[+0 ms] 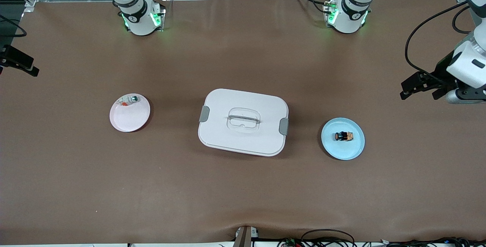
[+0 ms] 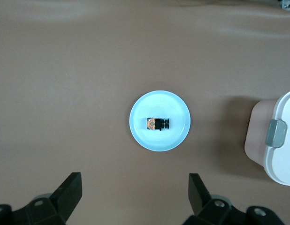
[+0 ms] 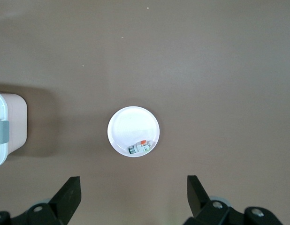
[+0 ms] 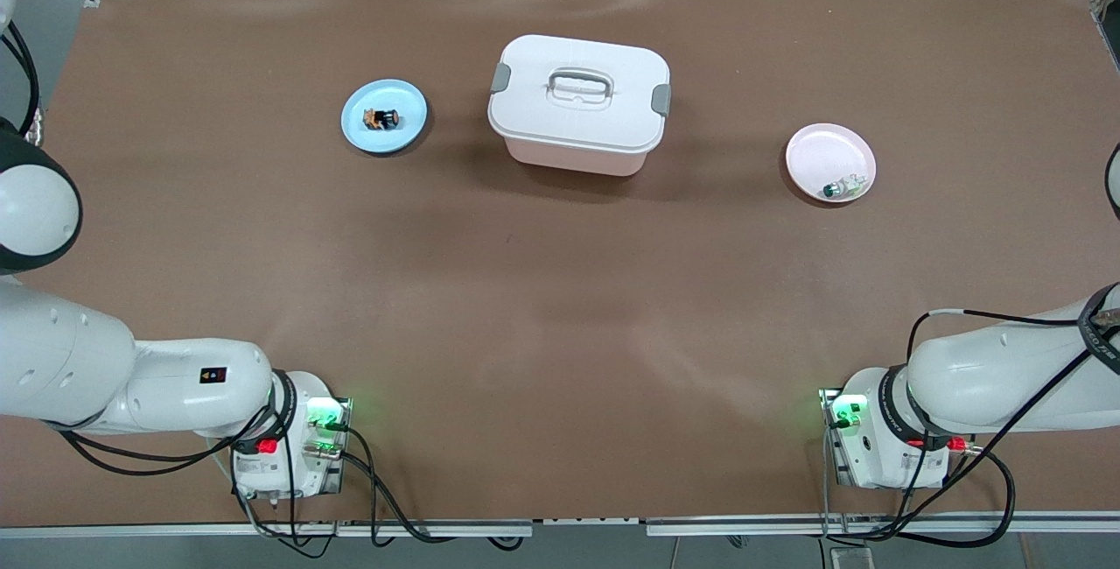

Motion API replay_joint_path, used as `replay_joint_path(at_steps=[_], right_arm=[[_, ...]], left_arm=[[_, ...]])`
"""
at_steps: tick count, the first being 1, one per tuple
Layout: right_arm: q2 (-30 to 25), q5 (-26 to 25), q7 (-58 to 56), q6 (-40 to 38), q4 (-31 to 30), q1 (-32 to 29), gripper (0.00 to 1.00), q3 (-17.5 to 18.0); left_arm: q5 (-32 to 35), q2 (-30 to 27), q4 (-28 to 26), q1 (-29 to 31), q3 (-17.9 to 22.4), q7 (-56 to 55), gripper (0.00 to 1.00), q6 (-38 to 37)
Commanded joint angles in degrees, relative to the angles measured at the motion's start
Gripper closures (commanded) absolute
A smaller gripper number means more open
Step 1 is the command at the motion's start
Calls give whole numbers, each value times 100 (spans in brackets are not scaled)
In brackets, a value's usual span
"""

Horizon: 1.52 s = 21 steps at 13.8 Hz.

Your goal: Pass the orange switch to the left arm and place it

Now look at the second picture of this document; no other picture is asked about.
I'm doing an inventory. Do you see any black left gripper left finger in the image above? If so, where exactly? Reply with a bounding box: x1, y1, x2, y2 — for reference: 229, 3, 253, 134
27, 172, 83, 225

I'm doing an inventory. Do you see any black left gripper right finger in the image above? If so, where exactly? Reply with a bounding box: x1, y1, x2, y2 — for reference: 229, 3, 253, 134
186, 173, 233, 225

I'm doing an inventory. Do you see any white lidded storage box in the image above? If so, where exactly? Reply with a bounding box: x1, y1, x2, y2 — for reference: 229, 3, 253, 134
244, 89, 290, 188

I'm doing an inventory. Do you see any grey box latch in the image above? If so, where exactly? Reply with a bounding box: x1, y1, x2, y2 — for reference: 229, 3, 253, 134
265, 119, 288, 148

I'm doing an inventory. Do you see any light blue round plate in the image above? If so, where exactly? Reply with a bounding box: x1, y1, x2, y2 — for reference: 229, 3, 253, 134
129, 90, 191, 153

